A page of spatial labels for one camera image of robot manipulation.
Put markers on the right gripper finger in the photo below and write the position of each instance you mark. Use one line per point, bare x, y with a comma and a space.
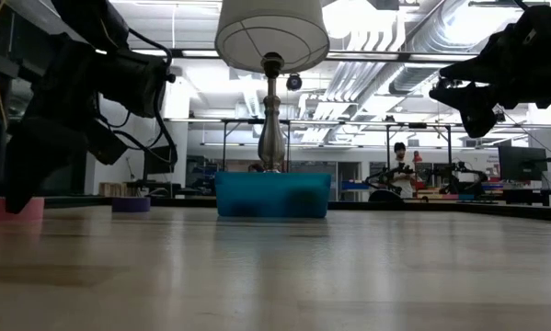
473, 72
477, 110

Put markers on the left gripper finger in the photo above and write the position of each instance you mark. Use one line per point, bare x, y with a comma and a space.
40, 151
107, 144

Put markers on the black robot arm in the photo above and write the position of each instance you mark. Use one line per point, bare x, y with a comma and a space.
376, 177
463, 169

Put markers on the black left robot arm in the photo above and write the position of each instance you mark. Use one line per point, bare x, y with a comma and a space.
91, 23

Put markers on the purple tape roll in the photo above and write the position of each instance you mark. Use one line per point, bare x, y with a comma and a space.
130, 205

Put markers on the wooden crate stack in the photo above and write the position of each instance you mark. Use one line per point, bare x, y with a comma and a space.
114, 189

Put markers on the black computer monitor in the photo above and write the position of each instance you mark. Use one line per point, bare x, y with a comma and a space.
157, 161
523, 163

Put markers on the long ceiling light strip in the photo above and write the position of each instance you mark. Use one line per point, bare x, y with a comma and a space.
394, 57
197, 53

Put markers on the person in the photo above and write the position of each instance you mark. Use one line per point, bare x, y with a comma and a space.
403, 186

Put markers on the black chair back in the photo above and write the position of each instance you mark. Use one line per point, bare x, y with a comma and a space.
381, 197

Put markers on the blue storage crate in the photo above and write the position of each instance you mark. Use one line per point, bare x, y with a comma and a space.
355, 185

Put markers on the teal plastic bin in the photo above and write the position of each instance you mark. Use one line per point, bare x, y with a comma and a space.
256, 193

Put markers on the table lamp white shade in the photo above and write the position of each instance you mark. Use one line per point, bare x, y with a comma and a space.
256, 32

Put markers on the silver ventilation duct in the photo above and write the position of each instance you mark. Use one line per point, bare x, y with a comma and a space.
440, 37

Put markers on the black metal gantry frame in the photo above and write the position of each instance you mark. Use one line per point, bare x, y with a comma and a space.
388, 138

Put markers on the round black ceiling camera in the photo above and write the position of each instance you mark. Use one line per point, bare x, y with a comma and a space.
294, 82

